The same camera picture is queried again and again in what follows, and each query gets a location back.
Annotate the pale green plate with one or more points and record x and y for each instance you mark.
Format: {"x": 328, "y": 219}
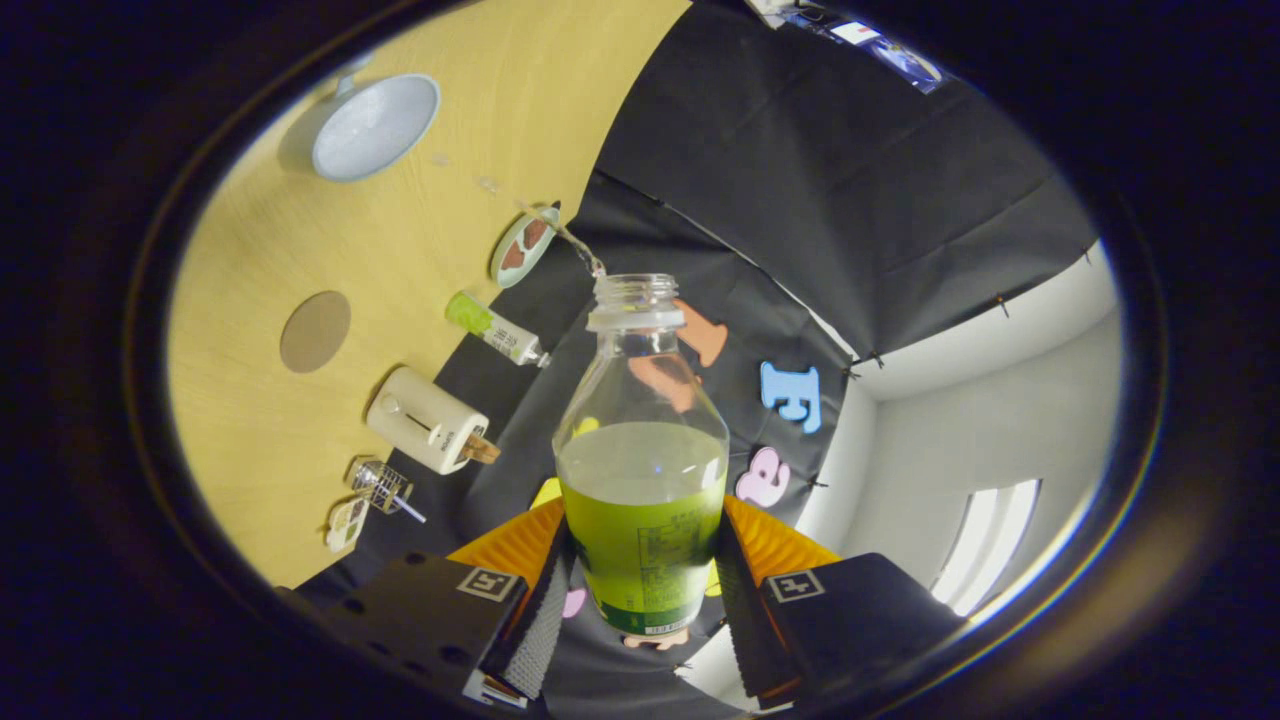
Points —
{"x": 500, "y": 277}

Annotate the toasted bread slice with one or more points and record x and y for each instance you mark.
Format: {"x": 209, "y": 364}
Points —
{"x": 482, "y": 450}

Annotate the round brown coaster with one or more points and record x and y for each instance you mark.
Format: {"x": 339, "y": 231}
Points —
{"x": 315, "y": 332}

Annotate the blue white clutter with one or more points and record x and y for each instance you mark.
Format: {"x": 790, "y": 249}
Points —
{"x": 905, "y": 60}

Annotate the white divided dish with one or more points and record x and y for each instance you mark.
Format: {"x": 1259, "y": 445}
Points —
{"x": 346, "y": 525}

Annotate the wooden table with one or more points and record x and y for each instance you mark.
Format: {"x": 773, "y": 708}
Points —
{"x": 250, "y": 450}

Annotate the white toaster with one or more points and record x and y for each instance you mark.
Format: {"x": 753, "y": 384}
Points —
{"x": 425, "y": 420}

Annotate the ceiling light panel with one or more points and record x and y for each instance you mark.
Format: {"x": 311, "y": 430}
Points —
{"x": 985, "y": 545}

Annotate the clear juice bottle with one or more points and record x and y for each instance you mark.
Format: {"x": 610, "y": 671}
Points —
{"x": 645, "y": 520}

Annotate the white cup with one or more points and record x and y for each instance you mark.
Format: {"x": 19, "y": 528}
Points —
{"x": 375, "y": 125}

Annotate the pale straw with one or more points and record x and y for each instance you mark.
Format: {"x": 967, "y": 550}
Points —
{"x": 410, "y": 512}

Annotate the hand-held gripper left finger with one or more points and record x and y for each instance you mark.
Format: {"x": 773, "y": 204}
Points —
{"x": 540, "y": 630}

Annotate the brown food piece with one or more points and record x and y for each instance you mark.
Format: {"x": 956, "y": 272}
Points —
{"x": 537, "y": 232}
{"x": 514, "y": 258}

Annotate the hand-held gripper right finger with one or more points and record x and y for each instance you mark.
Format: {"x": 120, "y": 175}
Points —
{"x": 745, "y": 620}

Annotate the capped white green bottle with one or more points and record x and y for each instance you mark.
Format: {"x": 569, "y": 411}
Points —
{"x": 500, "y": 332}

